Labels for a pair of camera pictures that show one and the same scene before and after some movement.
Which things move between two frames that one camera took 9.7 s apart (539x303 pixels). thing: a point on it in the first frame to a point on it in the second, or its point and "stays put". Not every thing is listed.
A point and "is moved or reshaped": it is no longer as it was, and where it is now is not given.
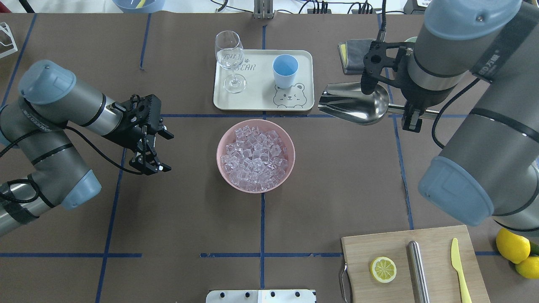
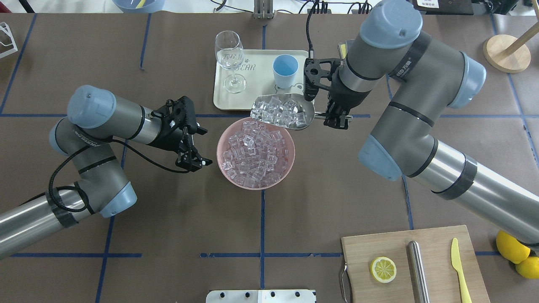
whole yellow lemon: [515, 248] stays put
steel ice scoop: [349, 103] is moved or reshaped
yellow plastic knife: [456, 263] stays put
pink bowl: [255, 156] stays put
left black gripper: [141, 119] to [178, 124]
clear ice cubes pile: [256, 160] stays put
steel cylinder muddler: [420, 285] stays put
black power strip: [329, 11] stays put
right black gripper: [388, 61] to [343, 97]
